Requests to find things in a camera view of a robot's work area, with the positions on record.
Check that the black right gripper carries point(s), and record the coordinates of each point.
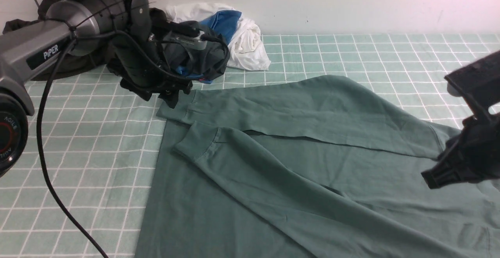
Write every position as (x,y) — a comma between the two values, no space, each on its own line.
(474,155)

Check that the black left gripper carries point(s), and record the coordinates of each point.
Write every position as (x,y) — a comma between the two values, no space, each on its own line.
(140,63)

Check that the green long sleeve shirt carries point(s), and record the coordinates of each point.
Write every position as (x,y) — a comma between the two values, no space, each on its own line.
(321,168)

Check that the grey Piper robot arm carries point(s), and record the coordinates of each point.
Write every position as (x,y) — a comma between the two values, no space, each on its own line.
(70,27)

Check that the dark teal crumpled garment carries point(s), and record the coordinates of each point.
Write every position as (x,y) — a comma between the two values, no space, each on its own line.
(168,51)

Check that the dark olive crumpled garment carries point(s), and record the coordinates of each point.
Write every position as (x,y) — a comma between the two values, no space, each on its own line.
(71,65)

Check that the green checkered tablecloth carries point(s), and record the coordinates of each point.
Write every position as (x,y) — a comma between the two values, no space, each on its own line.
(101,142)

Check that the white crumpled garment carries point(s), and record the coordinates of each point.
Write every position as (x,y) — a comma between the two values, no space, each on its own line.
(246,47)

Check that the blue crumpled garment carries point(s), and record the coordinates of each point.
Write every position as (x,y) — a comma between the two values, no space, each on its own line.
(224,24)

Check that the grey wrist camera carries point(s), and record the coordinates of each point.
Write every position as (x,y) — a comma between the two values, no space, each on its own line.
(182,34)

